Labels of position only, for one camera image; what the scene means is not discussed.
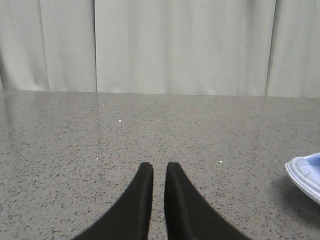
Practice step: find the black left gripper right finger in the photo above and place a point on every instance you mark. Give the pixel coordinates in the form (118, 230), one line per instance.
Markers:
(187, 215)

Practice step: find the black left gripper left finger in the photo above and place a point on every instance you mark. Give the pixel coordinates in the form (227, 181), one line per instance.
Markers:
(129, 217)

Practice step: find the light blue slipper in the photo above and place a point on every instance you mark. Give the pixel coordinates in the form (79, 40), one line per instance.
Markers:
(304, 171)

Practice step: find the pale grey-green curtain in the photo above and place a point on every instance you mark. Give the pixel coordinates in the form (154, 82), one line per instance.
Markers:
(195, 47)

